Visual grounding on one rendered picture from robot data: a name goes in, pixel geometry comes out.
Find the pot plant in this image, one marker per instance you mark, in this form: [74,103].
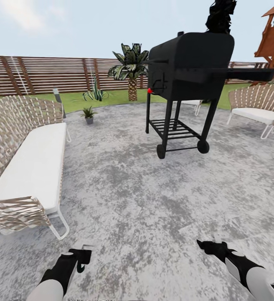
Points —
[88,114]

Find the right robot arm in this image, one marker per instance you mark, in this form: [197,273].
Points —
[258,280]

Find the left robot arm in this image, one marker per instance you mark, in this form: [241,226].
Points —
[56,281]

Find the insectifuge atomizer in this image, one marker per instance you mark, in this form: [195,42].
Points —
[80,268]

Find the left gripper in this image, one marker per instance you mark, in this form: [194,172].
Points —
[85,255]

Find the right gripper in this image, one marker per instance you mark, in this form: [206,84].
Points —
[211,248]

